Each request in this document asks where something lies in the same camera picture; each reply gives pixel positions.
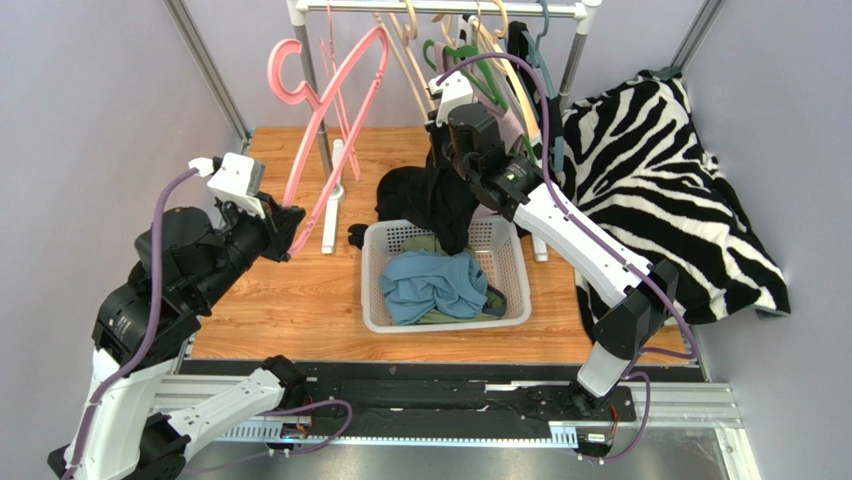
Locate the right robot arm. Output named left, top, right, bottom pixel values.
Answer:
left=426, top=103, right=679, bottom=400

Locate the beige wooden hanger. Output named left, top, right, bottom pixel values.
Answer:
left=373, top=1, right=435, bottom=121

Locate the blue tank top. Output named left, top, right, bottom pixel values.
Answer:
left=380, top=249, right=491, bottom=327

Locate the black tank top on right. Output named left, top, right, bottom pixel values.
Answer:
left=501, top=21, right=565, bottom=240

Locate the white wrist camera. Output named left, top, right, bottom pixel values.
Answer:
left=427, top=72, right=476, bottom=127
left=207, top=153, right=266, bottom=219

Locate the zebra print blanket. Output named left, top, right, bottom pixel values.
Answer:
left=558, top=71, right=791, bottom=325

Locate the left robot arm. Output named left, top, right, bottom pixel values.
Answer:
left=47, top=193, right=306, bottom=479

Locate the metal clothes rack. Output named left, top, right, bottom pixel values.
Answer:
left=267, top=1, right=600, bottom=256

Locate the white plastic laundry basket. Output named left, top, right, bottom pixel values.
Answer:
left=361, top=216, right=532, bottom=333

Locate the green hanger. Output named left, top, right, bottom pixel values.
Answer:
left=422, top=40, right=535, bottom=161

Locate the thin pink wire hanger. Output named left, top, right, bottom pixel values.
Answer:
left=320, top=1, right=361, bottom=181

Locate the green tank top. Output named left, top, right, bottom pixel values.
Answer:
left=399, top=234, right=508, bottom=326

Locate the thick pink plastic hanger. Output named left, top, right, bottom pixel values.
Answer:
left=267, top=25, right=391, bottom=258

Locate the grey-blue hanger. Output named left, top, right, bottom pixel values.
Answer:
left=523, top=0, right=564, bottom=178

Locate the mauve tank top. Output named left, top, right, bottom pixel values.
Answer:
left=432, top=41, right=534, bottom=221

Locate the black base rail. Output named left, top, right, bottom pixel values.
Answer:
left=179, top=359, right=640, bottom=444

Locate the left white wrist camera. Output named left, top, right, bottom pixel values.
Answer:
left=207, top=153, right=266, bottom=219

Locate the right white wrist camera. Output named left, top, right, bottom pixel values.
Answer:
left=427, top=72, right=476, bottom=127

